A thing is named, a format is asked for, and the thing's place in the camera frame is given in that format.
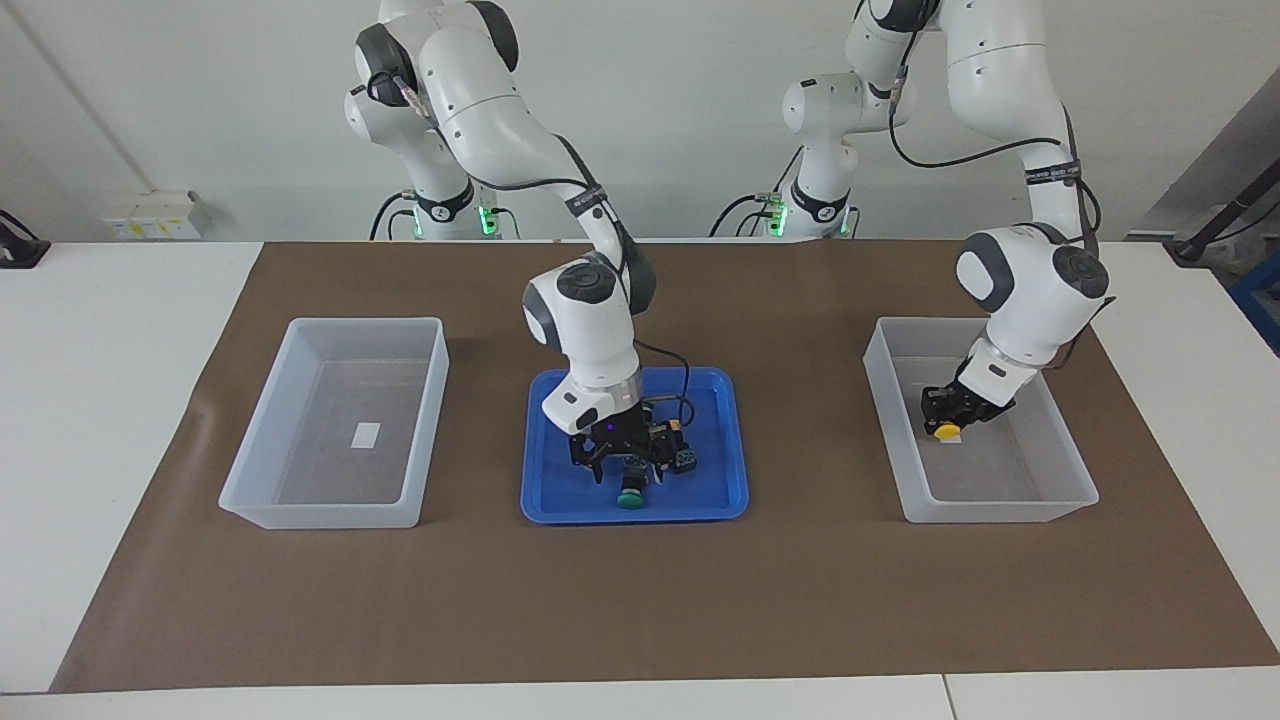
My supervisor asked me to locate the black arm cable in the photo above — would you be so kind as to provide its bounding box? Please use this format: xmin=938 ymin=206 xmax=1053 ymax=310
xmin=888 ymin=0 xmax=1113 ymax=376
xmin=365 ymin=65 xmax=696 ymax=431

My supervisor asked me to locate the translucent white plastic box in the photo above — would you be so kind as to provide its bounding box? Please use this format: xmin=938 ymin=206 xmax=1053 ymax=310
xmin=218 ymin=317 xmax=450 ymax=530
xmin=863 ymin=317 xmax=1100 ymax=525

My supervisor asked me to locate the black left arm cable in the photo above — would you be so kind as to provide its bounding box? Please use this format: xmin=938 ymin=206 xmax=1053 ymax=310
xmin=888 ymin=0 xmax=1113 ymax=376

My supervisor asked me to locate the green push button switch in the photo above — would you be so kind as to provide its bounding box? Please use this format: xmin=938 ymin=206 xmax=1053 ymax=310
xmin=617 ymin=455 xmax=651 ymax=511

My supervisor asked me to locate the black clamp mount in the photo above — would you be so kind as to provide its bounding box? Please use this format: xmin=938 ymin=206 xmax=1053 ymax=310
xmin=0 ymin=208 xmax=51 ymax=269

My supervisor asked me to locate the blue plastic crate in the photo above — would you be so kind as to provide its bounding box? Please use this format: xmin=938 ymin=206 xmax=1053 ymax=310
xmin=1228 ymin=255 xmax=1280 ymax=356

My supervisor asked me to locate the black base cable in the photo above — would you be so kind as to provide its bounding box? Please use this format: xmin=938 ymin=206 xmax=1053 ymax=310
xmin=708 ymin=192 xmax=786 ymax=239
xmin=368 ymin=192 xmax=416 ymax=241

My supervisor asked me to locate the blue plastic tray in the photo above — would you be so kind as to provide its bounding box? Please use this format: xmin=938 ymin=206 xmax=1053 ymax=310
xmin=520 ymin=367 xmax=751 ymax=525

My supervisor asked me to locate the brown table mat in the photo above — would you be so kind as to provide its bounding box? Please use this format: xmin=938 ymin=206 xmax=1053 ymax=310
xmin=50 ymin=238 xmax=1280 ymax=694

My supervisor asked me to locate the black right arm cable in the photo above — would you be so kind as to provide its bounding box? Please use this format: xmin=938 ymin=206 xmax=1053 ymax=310
xmin=365 ymin=65 xmax=696 ymax=431

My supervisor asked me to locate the white wall outlet box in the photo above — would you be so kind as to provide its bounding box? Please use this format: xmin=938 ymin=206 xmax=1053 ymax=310
xmin=103 ymin=190 xmax=206 ymax=241

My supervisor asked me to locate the black pole stand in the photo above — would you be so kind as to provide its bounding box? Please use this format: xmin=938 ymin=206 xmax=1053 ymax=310
xmin=1165 ymin=160 xmax=1280 ymax=263

